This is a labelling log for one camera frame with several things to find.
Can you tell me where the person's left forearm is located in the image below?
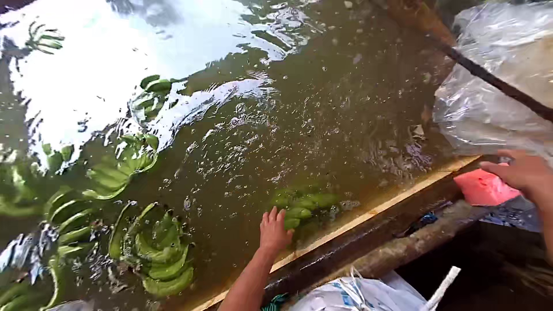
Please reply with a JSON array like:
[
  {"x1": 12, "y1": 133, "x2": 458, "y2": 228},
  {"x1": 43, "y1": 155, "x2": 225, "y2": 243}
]
[{"x1": 218, "y1": 247, "x2": 277, "y2": 311}]

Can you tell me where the green banana bunch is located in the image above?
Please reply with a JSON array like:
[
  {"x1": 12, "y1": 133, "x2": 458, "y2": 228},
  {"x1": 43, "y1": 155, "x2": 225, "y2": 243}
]
[
  {"x1": 25, "y1": 21, "x2": 65, "y2": 55},
  {"x1": 131, "y1": 74, "x2": 187, "y2": 122},
  {"x1": 271, "y1": 183, "x2": 340, "y2": 230}
]

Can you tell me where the teal netting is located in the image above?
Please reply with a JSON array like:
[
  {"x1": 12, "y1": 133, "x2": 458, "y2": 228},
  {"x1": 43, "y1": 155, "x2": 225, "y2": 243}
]
[{"x1": 260, "y1": 294, "x2": 289, "y2": 311}]

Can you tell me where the clear plastic sheet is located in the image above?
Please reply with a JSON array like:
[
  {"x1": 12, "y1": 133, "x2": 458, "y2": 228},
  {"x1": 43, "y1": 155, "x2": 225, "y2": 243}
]
[{"x1": 432, "y1": 1, "x2": 553, "y2": 158}]

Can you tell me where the person's left hand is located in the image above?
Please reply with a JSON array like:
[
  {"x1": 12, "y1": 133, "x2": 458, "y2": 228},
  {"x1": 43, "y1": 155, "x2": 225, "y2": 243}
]
[{"x1": 259, "y1": 206, "x2": 295, "y2": 255}]

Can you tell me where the brown log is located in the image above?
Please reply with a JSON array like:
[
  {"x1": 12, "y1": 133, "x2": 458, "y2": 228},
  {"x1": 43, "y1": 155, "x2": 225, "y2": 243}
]
[{"x1": 281, "y1": 200, "x2": 497, "y2": 308}]

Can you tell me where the wooden tank edge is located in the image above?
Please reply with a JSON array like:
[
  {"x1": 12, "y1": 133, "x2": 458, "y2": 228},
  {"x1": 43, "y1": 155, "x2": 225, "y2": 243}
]
[{"x1": 190, "y1": 155, "x2": 493, "y2": 311}]

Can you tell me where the dark thin rod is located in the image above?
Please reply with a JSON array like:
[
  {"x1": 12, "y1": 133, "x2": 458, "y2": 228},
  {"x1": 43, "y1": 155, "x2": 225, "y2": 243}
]
[{"x1": 432, "y1": 37, "x2": 553, "y2": 122}]

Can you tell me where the dark blue cloth scrap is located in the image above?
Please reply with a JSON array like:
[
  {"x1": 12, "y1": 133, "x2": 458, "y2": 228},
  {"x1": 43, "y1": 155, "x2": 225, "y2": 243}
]
[{"x1": 395, "y1": 212, "x2": 439, "y2": 238}]

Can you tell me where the person's right hand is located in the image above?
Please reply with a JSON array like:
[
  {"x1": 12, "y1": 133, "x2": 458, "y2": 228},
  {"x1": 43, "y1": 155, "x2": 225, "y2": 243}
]
[{"x1": 480, "y1": 149, "x2": 553, "y2": 206}]

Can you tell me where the white stick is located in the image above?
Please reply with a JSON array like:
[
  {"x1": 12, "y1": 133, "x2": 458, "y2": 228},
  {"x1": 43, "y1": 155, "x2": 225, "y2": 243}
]
[{"x1": 421, "y1": 266, "x2": 461, "y2": 311}]

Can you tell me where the white sack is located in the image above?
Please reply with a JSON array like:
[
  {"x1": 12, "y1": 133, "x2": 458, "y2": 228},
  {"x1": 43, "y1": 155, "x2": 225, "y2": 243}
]
[{"x1": 287, "y1": 268, "x2": 428, "y2": 311}]

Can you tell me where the blue and white plastic bag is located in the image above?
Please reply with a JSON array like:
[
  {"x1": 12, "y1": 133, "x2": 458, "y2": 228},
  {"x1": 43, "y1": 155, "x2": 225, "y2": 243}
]
[{"x1": 480, "y1": 195, "x2": 543, "y2": 233}]

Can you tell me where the pink sponge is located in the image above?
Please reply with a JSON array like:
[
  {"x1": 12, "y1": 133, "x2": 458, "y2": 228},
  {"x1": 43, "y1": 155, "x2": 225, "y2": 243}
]
[{"x1": 454, "y1": 163, "x2": 522, "y2": 206}]

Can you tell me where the cluster of floating green bananas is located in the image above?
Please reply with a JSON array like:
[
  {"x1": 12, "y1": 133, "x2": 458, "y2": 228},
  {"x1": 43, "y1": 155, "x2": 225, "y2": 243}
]
[{"x1": 0, "y1": 132, "x2": 196, "y2": 311}]

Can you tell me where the rusty brown board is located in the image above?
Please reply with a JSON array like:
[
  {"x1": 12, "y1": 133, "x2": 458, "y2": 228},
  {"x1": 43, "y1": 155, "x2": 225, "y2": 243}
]
[{"x1": 380, "y1": 0, "x2": 458, "y2": 47}]

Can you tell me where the person's right forearm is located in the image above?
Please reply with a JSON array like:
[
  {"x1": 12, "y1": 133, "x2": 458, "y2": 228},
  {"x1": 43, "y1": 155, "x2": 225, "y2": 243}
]
[{"x1": 536, "y1": 201, "x2": 553, "y2": 264}]

